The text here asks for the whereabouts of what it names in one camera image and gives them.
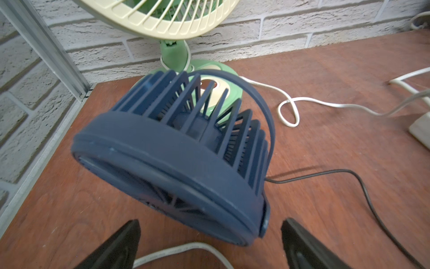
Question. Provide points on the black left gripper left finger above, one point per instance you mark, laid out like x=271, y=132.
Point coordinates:
x=117, y=252

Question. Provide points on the green cream fan at wall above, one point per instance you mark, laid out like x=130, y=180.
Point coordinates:
x=170, y=22

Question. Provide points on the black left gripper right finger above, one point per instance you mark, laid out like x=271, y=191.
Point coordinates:
x=304, y=251

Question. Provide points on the aluminium corner post left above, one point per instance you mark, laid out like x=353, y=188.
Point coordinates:
x=31, y=26

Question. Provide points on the navy blue small desk fan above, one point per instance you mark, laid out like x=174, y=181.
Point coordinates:
x=161, y=146

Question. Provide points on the white power strip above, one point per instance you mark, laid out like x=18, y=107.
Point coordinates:
x=420, y=129

